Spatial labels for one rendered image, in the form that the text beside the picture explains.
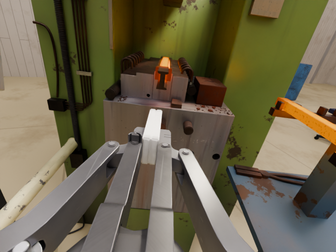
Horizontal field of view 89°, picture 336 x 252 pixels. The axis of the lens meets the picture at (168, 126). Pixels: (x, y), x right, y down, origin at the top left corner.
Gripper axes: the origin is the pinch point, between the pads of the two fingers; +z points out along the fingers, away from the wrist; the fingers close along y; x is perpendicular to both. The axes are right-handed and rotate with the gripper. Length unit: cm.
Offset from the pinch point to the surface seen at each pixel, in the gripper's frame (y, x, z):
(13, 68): -301, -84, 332
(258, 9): 26, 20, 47
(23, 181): -96, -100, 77
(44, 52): -43, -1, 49
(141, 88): -6.1, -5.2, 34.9
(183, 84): 6.3, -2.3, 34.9
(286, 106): 33.3, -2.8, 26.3
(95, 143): -28, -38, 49
